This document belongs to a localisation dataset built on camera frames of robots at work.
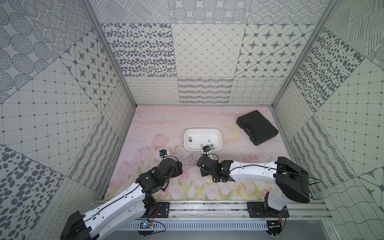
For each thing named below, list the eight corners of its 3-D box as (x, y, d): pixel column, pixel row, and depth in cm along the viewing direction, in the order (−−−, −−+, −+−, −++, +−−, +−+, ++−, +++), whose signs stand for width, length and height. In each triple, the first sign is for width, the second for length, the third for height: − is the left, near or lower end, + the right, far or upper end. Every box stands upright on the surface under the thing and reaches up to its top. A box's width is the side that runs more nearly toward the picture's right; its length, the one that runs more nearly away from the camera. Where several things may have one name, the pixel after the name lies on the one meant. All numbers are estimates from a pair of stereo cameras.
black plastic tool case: (255, 146, 99) (258, 142, 95) (235, 122, 113) (236, 118, 108) (276, 135, 105) (280, 131, 101) (254, 114, 118) (256, 109, 114)
